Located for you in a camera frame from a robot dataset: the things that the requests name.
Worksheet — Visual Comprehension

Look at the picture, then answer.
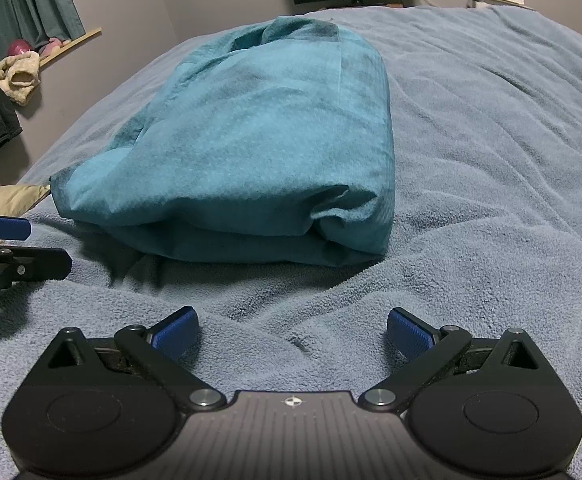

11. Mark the teal hooded jacket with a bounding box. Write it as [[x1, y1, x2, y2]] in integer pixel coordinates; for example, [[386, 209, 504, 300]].
[[50, 16, 395, 266]]

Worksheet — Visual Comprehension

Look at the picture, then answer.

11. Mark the beige pillow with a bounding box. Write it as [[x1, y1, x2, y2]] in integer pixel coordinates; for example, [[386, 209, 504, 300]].
[[0, 184, 50, 217]]

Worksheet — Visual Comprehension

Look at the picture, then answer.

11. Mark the beige cloth on sill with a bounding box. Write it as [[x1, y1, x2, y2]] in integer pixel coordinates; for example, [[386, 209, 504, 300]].
[[0, 51, 41, 106]]

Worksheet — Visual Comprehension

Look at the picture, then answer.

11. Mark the pink round object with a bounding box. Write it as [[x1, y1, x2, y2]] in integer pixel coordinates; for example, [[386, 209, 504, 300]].
[[7, 39, 33, 56]]

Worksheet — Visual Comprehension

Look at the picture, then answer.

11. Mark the wooden window sill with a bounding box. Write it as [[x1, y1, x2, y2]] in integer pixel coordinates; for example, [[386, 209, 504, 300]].
[[40, 27, 102, 70]]

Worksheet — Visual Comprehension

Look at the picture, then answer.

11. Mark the blue fleece bed blanket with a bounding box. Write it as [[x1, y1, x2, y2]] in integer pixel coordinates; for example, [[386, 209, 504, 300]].
[[0, 6, 582, 479]]

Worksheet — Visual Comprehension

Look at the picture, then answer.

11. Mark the white side shelf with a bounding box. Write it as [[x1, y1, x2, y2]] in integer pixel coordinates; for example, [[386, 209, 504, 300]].
[[466, 0, 530, 10]]

